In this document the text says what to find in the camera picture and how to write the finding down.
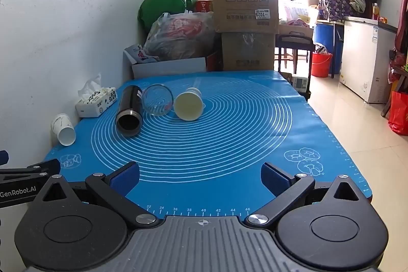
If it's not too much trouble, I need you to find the white chest freezer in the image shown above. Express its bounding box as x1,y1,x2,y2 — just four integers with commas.
339,16,399,104

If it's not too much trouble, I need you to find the white paper cup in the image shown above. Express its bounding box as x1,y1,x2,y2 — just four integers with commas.
51,113,77,146

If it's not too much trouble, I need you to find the small cardboard box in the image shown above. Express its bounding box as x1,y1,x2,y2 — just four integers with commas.
221,31,276,72

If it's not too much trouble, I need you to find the red hanging clothing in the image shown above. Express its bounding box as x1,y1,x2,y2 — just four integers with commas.
394,0,408,56

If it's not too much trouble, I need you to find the red shopping bag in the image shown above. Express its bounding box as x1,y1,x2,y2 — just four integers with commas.
387,90,408,136

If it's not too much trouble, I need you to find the clear glass cup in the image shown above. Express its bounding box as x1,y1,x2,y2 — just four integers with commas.
142,84,174,116

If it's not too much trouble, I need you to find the blue silicone baking mat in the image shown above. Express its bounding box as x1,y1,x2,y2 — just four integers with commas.
43,71,373,219

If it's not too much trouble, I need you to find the cream plastic cup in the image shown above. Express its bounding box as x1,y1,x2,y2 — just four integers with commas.
173,88,205,122

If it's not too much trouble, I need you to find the dark wooden table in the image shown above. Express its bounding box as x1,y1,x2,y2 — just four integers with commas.
275,32,315,100

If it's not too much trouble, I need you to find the clear bag with red contents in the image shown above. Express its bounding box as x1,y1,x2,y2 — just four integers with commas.
143,11,215,62

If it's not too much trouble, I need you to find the flat white box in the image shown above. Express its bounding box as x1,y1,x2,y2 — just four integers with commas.
132,57,207,80

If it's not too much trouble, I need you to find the black thermos cup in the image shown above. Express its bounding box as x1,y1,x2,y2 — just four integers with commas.
115,85,145,137

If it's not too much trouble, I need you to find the floral storage bag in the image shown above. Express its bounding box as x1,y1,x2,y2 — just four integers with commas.
318,0,355,21

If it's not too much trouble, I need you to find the printed white paper bag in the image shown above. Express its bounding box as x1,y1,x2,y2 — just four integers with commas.
124,44,160,65

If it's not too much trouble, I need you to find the white bags pile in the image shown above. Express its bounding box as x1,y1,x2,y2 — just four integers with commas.
277,0,320,28

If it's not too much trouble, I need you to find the green plastic bag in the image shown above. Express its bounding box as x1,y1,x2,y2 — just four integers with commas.
138,0,201,34

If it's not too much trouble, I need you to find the red carton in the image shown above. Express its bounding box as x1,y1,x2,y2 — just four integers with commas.
195,0,214,13

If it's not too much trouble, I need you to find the red plastic bucket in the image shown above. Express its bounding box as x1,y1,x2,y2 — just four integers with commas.
311,50,333,78

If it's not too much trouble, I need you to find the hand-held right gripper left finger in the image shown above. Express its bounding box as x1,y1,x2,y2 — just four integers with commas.
34,161,160,229

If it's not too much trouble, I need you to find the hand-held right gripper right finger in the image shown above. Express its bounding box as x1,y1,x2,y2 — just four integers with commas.
244,163,367,229

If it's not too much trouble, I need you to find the white tissue pack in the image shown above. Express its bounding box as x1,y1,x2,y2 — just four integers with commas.
75,73,118,118

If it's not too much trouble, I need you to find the blue plastic barrel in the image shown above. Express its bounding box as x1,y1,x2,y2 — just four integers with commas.
314,22,344,75

